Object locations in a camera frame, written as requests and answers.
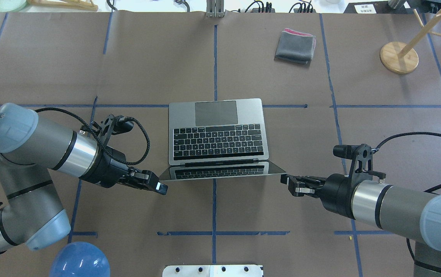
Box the grey laptop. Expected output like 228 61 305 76
160 98 285 181

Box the wooden mug tree stand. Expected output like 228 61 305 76
379 9 441 74

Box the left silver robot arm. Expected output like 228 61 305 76
0 102 168 255

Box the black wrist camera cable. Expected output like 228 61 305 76
34 107 151 166

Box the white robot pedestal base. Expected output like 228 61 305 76
162 264 264 277

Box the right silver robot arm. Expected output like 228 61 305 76
280 174 441 277

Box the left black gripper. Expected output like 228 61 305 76
80 149 168 195

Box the wooden dish rack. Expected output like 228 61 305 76
27 0 99 12

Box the folded grey cloth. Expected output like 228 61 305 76
275 28 317 64

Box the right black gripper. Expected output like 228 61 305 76
280 174 355 219

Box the light green plate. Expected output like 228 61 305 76
0 0 28 12

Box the aluminium frame post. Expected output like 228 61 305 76
206 0 225 18

